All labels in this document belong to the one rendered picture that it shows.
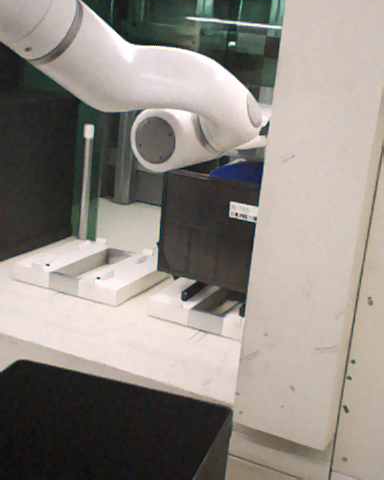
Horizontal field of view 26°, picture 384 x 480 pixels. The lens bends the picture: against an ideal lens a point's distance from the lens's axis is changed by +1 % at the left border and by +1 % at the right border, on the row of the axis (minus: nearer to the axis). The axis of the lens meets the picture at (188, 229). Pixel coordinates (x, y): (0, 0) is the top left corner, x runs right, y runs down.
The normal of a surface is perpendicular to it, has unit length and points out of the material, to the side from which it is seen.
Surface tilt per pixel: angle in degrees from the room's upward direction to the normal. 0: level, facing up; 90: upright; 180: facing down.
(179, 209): 93
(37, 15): 101
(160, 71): 49
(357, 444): 90
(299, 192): 90
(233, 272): 93
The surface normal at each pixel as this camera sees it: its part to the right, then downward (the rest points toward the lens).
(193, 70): 0.32, -0.42
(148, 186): -0.43, 0.19
